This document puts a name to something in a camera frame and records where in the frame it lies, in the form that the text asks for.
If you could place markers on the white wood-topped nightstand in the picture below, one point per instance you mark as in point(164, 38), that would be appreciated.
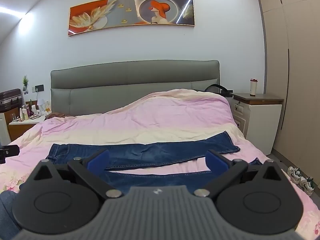
point(262, 120)

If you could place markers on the brown cloth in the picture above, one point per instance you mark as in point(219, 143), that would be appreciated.
point(58, 115)

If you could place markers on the dark brown suitcase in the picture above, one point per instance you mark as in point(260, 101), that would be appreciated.
point(10, 100)

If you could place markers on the pink and cream blanket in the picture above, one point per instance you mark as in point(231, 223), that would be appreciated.
point(160, 115)

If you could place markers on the white tumbler with dark lid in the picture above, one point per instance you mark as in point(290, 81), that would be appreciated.
point(253, 87)

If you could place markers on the small potted green plant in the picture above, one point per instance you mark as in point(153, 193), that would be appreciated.
point(25, 81)

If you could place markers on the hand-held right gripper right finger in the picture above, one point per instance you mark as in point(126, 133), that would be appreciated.
point(215, 160)

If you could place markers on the white and green sneaker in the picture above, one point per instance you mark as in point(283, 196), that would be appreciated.
point(294, 174)
point(307, 185)

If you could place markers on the framed orange wall painting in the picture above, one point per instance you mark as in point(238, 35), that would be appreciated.
point(130, 12)

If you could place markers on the beige wardrobe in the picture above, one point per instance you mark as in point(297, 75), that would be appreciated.
point(295, 67)

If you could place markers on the white appliance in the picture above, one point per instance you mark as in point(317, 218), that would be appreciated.
point(4, 127)

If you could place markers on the dark wall outlet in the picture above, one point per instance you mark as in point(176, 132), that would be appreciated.
point(38, 88)

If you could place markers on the brown and white nightstand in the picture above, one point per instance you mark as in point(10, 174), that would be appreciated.
point(22, 127)

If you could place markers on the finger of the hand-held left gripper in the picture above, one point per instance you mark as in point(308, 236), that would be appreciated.
point(12, 150)

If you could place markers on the group of toiletry bottles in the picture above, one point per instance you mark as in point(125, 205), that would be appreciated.
point(30, 111)

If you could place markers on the blue denim pants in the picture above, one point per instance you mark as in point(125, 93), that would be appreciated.
point(140, 155)

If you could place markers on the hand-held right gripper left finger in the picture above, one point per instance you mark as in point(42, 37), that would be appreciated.
point(98, 160)

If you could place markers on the grey padded headboard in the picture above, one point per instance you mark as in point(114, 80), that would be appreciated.
point(130, 85)

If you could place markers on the person's leg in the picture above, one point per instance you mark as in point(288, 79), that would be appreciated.
point(7, 215)

